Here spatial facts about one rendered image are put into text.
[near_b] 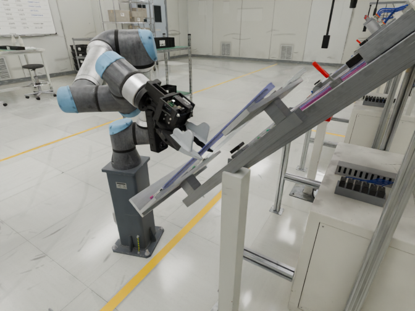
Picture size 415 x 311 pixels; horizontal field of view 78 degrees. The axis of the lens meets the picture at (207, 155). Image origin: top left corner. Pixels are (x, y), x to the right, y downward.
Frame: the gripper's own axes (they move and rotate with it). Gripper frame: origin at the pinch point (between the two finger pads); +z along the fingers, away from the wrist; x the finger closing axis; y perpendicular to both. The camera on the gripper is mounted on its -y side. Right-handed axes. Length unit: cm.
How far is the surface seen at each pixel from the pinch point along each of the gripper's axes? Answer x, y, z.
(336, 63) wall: 914, -117, -43
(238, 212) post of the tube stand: 8.0, -14.5, 15.4
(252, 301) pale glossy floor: 33, -79, 49
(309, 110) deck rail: 34.8, 10.8, 11.6
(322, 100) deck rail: 34.9, 15.2, 12.6
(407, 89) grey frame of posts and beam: 105, 21, 38
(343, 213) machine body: 39, -12, 43
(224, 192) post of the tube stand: 7.9, -12.2, 8.7
